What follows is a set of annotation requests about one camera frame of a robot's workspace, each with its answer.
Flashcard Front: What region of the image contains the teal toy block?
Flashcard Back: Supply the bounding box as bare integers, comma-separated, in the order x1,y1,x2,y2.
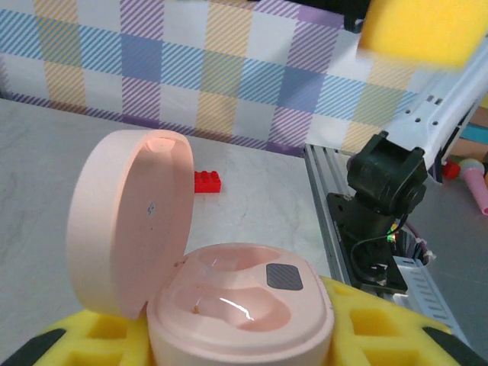
463,124,488,145

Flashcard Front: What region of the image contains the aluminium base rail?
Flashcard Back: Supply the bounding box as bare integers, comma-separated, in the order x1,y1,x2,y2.
303,143,458,344

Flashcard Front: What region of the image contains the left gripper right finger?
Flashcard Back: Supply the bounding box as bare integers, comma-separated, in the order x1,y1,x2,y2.
322,276,480,366

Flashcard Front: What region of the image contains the white slotted cable duct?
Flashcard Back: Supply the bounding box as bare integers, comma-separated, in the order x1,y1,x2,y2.
392,257,470,344

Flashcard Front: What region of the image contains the flat red toy brick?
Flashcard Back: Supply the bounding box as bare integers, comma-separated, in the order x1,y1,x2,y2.
193,170,224,194

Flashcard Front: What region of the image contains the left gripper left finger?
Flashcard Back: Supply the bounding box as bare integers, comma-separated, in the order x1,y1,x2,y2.
0,309,153,366

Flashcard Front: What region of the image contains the pink earbud charging case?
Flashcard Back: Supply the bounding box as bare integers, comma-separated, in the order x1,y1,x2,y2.
65,129,335,366

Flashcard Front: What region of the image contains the pink toy microphone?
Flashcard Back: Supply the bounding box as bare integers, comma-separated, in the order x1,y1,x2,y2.
458,158,488,217

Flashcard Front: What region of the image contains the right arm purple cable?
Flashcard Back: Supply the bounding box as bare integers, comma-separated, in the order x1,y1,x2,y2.
403,223,435,264

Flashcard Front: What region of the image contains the small red toy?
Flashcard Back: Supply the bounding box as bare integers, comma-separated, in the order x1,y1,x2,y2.
441,159,461,180

